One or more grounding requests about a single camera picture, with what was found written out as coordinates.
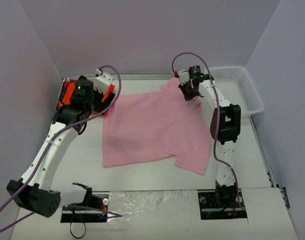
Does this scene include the pink t shirt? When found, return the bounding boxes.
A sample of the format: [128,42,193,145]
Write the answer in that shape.
[102,77,212,175]

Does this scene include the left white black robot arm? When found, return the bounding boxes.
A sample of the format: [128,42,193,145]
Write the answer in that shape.
[6,76,108,218]

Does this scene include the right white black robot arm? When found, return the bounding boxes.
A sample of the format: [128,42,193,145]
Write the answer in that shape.
[173,65,241,207]

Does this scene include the folded orange t shirt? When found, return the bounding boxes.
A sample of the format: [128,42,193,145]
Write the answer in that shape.
[56,79,116,109]

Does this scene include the white plastic basket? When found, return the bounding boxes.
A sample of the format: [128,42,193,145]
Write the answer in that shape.
[209,66,264,118]

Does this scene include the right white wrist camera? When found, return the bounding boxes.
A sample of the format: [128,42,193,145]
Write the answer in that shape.
[178,69,190,85]

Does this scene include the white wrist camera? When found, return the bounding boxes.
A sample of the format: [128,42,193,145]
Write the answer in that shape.
[93,72,115,95]
[178,69,190,85]

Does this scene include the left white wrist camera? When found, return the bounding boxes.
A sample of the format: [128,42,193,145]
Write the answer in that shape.
[93,72,115,95]

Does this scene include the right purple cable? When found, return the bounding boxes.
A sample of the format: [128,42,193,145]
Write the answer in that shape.
[171,51,243,203]

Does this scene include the purple cable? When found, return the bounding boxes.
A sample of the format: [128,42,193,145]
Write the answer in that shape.
[171,51,243,203]
[0,64,123,236]

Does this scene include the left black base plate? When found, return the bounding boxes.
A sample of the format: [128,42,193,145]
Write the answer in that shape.
[60,192,109,224]

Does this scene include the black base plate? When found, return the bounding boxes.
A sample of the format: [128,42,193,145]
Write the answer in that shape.
[60,192,109,224]
[197,190,248,221]

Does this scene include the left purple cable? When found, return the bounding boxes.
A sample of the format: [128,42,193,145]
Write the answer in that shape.
[0,64,123,236]

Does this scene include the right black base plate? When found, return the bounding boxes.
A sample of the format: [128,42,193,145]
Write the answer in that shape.
[197,190,248,221]

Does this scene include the thin black cable loop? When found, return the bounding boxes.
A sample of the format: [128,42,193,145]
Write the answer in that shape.
[68,212,87,239]

